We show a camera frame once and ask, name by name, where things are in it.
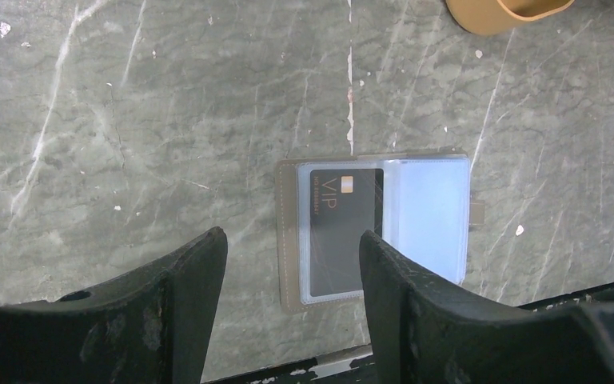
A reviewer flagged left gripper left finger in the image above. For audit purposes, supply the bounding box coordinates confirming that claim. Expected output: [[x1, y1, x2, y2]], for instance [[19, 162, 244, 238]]
[[0, 227, 228, 383]]

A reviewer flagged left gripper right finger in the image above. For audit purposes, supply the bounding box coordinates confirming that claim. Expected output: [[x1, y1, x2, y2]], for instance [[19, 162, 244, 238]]
[[358, 230, 614, 384]]

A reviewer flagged beige card holder wallet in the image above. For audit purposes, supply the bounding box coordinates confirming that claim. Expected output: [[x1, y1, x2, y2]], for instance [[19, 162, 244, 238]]
[[275, 152, 484, 313]]

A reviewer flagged yellow oval tray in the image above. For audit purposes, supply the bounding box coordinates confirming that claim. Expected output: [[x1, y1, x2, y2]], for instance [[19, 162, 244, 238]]
[[445, 0, 574, 36]]

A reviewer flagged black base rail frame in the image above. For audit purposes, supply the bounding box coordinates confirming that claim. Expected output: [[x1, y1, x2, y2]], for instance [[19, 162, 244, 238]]
[[206, 275, 614, 384]]

